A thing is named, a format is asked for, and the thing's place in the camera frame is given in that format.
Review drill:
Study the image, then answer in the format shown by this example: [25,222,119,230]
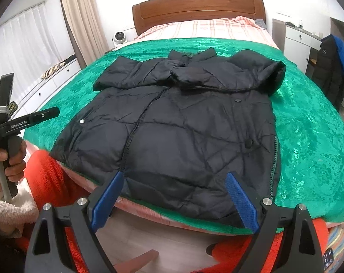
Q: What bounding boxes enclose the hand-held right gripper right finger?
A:
[225,171,324,273]

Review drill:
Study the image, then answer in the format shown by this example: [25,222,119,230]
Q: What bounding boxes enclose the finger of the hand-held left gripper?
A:
[32,106,60,123]

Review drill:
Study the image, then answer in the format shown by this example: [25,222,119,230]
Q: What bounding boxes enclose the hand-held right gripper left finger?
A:
[25,171,124,273]

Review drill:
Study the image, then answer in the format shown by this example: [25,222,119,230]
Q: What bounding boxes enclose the black puffer jacket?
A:
[49,48,287,229]

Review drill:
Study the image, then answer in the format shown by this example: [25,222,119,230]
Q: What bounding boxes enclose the person's left forearm white sleeve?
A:
[0,180,39,237]

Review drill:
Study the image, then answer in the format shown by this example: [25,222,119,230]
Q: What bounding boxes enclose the person's left hand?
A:
[0,140,27,183]

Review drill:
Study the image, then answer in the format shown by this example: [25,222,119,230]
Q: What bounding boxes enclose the low white drawer cabinet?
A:
[7,54,83,120]

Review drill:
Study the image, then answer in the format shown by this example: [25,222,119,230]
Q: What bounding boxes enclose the striped cushion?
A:
[41,62,66,79]

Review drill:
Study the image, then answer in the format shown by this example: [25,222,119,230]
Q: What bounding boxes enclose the red fleece pants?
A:
[25,149,330,273]

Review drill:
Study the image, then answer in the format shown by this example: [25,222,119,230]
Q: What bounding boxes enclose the brown wooden piece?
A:
[118,249,160,273]

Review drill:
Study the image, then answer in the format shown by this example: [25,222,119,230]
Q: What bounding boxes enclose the white sheer curtain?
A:
[0,3,76,97]

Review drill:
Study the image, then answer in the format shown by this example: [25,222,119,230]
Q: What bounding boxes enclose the beige curtain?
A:
[58,0,110,69]

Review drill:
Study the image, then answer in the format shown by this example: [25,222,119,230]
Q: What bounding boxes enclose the green velvet blanket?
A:
[23,36,344,235]

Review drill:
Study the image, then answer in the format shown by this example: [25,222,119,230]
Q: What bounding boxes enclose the black remote control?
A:
[322,247,336,273]

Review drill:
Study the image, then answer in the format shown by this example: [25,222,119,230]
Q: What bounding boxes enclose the small white fan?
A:
[112,31,127,46]

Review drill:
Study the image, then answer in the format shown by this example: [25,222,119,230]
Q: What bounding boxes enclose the colourful striped cloth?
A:
[325,222,344,273]

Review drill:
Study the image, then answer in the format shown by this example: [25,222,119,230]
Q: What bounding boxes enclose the wooden chair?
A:
[306,58,318,75]

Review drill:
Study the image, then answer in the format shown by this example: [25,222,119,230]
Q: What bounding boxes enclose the black hanging jacket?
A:
[307,34,344,110]

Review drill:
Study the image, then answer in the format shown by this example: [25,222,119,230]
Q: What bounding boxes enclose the white desk with drawer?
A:
[273,18,323,73]

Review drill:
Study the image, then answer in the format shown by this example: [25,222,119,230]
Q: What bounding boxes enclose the pink striped bed sheet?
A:
[133,15,281,49]

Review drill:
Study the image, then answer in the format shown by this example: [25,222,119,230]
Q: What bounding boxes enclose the brown wooden headboard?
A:
[132,0,266,39]

